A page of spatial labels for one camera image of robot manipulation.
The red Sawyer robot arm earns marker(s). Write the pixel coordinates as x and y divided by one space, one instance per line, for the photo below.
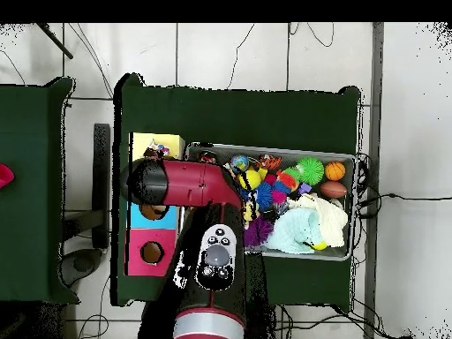
190 183

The silver mesh bin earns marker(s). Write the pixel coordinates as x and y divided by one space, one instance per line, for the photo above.
282 150

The wooden three-hole box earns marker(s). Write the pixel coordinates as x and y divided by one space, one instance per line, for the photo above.
136 263

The yellow ball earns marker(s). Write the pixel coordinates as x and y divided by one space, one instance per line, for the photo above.
252 180

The globe print ball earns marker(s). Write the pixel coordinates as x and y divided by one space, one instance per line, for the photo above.
241 162

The purple spiky toy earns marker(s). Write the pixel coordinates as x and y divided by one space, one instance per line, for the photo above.
261 231

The dark green tablecloth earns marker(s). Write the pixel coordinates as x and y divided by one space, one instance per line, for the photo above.
247 116
28 212

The mint knitted cloth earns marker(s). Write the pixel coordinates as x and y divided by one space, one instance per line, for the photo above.
289 233

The green spiky ball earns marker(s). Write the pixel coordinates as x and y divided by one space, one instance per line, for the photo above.
310 170

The brown toy football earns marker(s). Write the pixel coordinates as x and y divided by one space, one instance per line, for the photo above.
333 189

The small orange basketball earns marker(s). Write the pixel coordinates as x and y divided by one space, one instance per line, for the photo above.
334 171

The cream knitted cloth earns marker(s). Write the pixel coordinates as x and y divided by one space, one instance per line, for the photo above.
332 219

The black panel stand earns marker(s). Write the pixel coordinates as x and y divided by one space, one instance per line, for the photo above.
101 176

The gray rounded stand base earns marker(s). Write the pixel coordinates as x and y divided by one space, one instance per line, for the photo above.
83 263

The pink object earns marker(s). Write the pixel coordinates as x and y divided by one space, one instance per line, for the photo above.
5 176

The black rod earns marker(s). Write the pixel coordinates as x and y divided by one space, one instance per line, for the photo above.
54 40

